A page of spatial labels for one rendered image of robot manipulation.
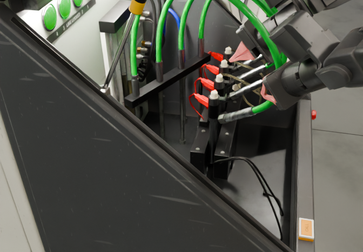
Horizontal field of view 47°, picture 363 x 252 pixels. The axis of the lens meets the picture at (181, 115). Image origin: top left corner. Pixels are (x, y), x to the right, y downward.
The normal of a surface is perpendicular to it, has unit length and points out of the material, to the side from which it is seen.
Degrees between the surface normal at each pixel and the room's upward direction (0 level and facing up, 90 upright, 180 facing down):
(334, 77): 112
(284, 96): 49
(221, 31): 90
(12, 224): 90
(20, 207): 90
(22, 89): 90
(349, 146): 0
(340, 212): 0
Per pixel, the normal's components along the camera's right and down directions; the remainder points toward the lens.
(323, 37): 0.29, -0.14
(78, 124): -0.23, 0.56
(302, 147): -0.02, -0.82
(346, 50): -0.62, -0.73
